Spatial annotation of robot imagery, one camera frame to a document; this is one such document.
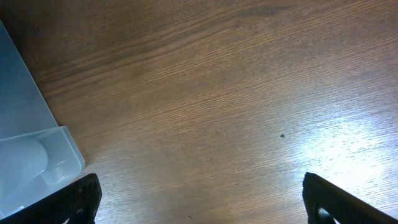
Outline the clear plastic storage bin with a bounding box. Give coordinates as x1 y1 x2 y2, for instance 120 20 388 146
1 26 85 218

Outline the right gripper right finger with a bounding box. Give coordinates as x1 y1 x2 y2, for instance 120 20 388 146
302 172 397 224

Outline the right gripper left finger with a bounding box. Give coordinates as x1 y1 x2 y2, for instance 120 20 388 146
1 174 102 224

